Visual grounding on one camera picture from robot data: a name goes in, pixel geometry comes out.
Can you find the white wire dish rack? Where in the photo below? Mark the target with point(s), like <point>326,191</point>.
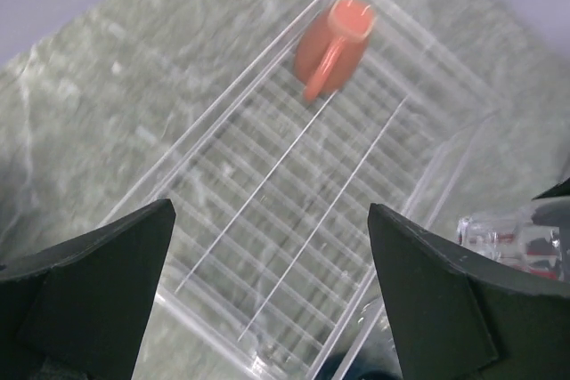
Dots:
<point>270,257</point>

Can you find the salmon pink mug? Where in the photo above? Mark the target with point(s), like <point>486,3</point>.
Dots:
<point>332,47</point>

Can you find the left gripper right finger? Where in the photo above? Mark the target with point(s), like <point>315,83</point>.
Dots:
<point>455,314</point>

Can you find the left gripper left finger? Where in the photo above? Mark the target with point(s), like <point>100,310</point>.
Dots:
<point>85,302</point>

